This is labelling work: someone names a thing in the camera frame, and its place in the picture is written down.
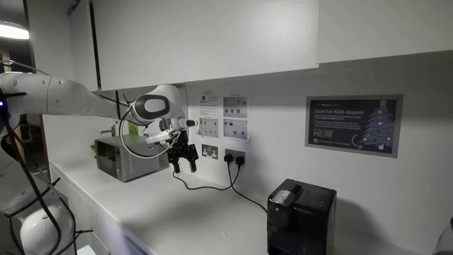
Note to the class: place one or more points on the framed wall poster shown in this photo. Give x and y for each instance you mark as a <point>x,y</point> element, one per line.
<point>354,125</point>

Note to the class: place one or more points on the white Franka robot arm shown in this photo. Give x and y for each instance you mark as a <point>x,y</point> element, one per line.
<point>61,97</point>

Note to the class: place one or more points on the black coffee machine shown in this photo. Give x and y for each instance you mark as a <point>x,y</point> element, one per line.
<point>302,217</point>

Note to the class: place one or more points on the white upper cabinet door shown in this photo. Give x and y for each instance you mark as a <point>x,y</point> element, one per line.
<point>387,29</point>
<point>203,43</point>

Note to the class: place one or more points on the green clean-after-use sign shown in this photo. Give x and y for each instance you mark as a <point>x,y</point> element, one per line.
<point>135,131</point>

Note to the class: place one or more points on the bright ceiling light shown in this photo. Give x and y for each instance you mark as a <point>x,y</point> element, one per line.
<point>13,32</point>

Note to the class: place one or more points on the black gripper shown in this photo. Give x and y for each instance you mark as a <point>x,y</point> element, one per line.
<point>183,149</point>

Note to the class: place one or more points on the silver microwave oven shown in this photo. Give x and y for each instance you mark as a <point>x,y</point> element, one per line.
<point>136,163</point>

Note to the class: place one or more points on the silver wall switch plate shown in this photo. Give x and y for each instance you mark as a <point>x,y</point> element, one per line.
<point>210,152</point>

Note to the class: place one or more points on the silver double wall socket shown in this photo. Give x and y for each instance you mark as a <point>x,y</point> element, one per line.
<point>235,152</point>

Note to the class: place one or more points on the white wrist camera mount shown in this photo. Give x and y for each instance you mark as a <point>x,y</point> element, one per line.
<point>163,136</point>

